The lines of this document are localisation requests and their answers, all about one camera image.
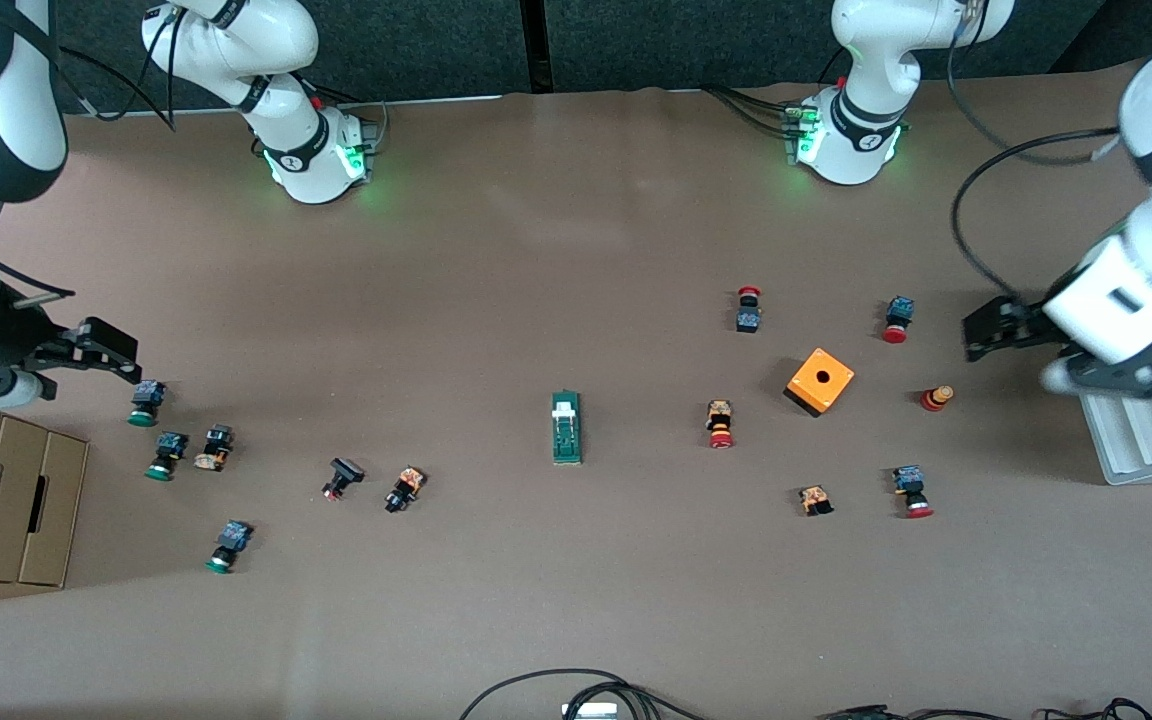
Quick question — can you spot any green load switch white lever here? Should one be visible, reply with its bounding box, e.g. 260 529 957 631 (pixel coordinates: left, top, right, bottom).
550 391 584 467

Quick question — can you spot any black base cable bundle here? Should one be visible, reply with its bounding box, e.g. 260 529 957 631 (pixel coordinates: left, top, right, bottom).
316 85 389 151
704 85 799 139

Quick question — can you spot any black cable white connector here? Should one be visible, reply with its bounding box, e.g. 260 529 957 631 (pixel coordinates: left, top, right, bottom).
944 40 1127 306

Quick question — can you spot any black red pushbutton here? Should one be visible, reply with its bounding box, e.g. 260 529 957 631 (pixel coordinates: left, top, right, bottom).
322 457 366 502

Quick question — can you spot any brown cardboard divider box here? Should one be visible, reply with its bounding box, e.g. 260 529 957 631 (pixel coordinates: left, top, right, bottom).
0 410 90 589

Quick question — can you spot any black button orange contact block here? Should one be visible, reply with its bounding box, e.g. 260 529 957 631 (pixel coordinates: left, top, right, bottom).
193 424 234 473
384 465 428 515

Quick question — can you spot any black vertical post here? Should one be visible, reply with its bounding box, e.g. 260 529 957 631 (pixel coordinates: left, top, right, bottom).
521 0 549 96

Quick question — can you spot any grey white compartment tray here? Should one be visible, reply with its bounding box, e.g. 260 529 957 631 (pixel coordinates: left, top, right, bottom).
1076 238 1152 487

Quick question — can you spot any green button blue contact block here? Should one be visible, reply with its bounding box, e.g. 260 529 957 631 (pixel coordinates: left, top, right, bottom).
144 431 189 482
204 519 255 575
127 379 168 428

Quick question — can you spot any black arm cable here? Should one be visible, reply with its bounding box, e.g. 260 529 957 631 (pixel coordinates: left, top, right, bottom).
54 5 182 133

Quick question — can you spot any black cable loop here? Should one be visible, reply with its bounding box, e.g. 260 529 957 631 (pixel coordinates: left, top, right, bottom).
458 668 712 720

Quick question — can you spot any orange button enclosure box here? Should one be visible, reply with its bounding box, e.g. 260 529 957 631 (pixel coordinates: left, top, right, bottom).
784 347 856 418

